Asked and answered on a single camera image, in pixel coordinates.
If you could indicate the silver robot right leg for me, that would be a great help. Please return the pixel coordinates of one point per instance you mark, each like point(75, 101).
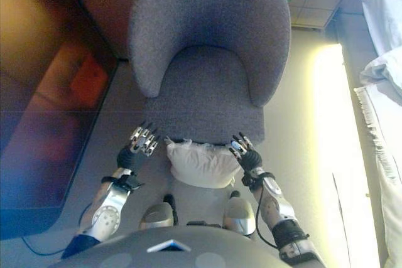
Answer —
point(240, 214)

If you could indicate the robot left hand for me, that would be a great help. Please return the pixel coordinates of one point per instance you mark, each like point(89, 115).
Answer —
point(138, 145)

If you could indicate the white fringed cushion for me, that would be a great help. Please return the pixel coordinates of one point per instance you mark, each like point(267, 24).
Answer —
point(201, 164)

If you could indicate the silver robot leg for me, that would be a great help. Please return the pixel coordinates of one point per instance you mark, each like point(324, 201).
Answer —
point(240, 214)
point(157, 216)

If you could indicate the grey robot torso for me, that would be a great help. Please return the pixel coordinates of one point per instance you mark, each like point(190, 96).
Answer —
point(188, 249)

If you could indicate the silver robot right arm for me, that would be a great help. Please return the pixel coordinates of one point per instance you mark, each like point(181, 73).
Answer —
point(276, 205)

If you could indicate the grey fabric armchair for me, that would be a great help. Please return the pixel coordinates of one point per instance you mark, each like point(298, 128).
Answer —
point(204, 92)

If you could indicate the dark glossy wooden table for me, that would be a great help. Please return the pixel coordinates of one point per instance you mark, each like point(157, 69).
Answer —
point(47, 123)

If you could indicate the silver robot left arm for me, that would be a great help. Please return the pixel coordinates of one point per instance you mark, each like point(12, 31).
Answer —
point(106, 211)

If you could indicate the white fringed bed blanket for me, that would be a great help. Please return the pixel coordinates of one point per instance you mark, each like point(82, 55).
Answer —
point(389, 170)

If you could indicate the crumpled white bed sheet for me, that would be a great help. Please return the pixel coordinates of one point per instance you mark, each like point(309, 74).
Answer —
point(384, 29)

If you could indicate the silver robot left leg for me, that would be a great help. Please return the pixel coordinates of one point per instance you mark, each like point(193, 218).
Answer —
point(157, 216)

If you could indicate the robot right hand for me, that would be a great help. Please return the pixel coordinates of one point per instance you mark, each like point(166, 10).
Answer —
point(249, 158)

